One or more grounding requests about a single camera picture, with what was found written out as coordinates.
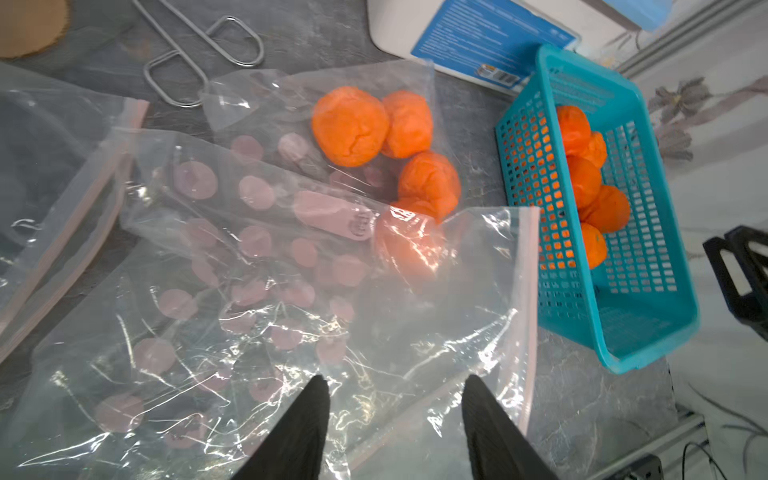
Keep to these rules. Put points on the teal plastic basket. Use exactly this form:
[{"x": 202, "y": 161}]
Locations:
[{"x": 639, "y": 305}]

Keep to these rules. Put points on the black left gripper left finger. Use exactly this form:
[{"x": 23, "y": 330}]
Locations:
[{"x": 294, "y": 447}]

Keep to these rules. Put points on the blue lidded storage box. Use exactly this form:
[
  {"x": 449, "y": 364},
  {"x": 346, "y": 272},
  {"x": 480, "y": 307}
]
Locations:
[{"x": 494, "y": 42}]

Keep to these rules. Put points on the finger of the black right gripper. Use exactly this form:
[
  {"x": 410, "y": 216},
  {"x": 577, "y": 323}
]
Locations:
[{"x": 739, "y": 263}]

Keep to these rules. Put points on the round cork coaster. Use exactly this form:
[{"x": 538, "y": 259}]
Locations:
[{"x": 29, "y": 27}]

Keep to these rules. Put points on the clear zip-top bag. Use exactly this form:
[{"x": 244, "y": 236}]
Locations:
[
  {"x": 62, "y": 163},
  {"x": 255, "y": 270}
]

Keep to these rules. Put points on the aluminium mounting rail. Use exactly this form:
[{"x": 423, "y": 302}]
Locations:
[{"x": 679, "y": 453}]

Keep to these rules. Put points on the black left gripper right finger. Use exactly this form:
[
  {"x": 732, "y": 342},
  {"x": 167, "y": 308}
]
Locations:
[{"x": 497, "y": 448}]

